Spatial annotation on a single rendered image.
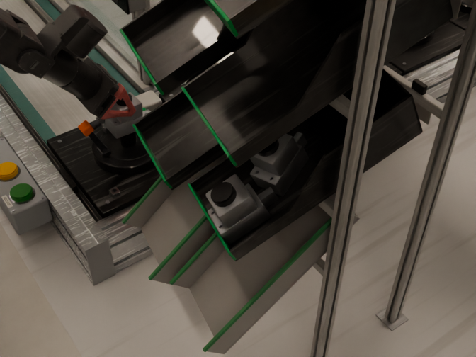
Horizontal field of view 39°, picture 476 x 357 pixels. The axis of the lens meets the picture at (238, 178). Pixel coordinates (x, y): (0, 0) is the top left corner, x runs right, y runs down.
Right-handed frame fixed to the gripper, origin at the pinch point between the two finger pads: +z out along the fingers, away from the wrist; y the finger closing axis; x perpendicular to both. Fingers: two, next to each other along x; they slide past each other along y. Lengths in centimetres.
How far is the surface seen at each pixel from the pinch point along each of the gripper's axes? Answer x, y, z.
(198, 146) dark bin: -5.9, -30.8, -12.3
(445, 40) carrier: -54, -9, 59
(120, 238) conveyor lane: 17.7, -16.5, 2.9
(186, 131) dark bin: -6.3, -26.9, -12.0
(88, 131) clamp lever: 7.1, -1.1, -3.9
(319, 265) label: -4, -50, 0
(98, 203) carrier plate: 16.0, -9.3, 0.9
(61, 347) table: 36.1, -24.6, -0.9
